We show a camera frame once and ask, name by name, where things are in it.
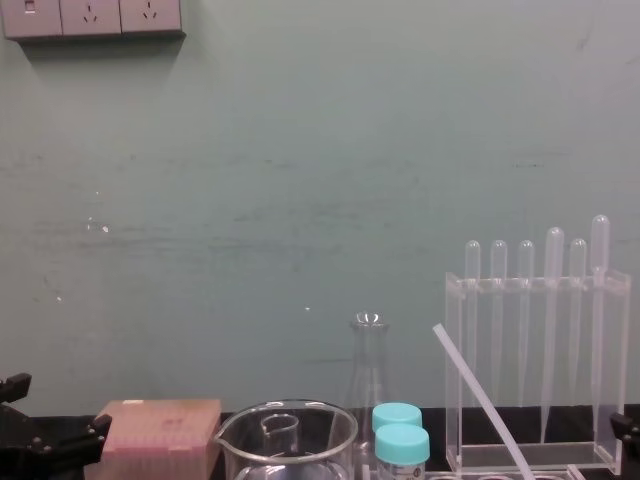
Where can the small glass beaker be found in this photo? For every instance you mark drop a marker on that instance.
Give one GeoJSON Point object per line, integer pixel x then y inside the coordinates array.
{"type": "Point", "coordinates": [280, 430]}

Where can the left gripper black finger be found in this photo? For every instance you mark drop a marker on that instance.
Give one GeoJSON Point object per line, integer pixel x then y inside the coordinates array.
{"type": "Point", "coordinates": [17, 387]}
{"type": "Point", "coordinates": [75, 436]}

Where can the clear acrylic holder with holes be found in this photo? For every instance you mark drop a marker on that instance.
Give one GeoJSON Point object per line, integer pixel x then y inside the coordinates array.
{"type": "Point", "coordinates": [500, 475]}

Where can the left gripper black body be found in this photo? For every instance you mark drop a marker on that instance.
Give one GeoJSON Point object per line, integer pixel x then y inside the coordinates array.
{"type": "Point", "coordinates": [30, 465]}

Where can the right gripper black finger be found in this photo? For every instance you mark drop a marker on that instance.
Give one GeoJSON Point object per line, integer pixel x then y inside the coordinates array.
{"type": "Point", "coordinates": [626, 430]}

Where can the glass conical flask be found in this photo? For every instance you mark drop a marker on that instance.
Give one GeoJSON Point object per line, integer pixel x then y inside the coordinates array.
{"type": "Point", "coordinates": [369, 360]}

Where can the clear glass stirring rod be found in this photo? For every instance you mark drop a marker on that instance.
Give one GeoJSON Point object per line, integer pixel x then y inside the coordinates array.
{"type": "Point", "coordinates": [477, 390]}

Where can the pink pipette tip box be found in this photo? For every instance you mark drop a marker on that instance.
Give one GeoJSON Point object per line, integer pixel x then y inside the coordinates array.
{"type": "Point", "coordinates": [160, 425]}

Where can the large glass beaker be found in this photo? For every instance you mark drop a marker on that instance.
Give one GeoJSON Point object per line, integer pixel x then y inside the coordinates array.
{"type": "Point", "coordinates": [330, 430]}

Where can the glass vial with teal cap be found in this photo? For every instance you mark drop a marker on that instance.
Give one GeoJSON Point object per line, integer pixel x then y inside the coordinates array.
{"type": "Point", "coordinates": [402, 442]}
{"type": "Point", "coordinates": [396, 414]}

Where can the long clear plastic pipette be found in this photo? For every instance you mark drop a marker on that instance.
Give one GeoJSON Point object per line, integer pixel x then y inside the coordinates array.
{"type": "Point", "coordinates": [600, 240]}

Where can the clear acrylic pipette rack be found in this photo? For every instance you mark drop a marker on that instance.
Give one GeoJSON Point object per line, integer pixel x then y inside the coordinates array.
{"type": "Point", "coordinates": [615, 350]}

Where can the grey wall socket panel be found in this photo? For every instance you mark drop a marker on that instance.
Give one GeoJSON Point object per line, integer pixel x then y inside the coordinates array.
{"type": "Point", "coordinates": [90, 17]}

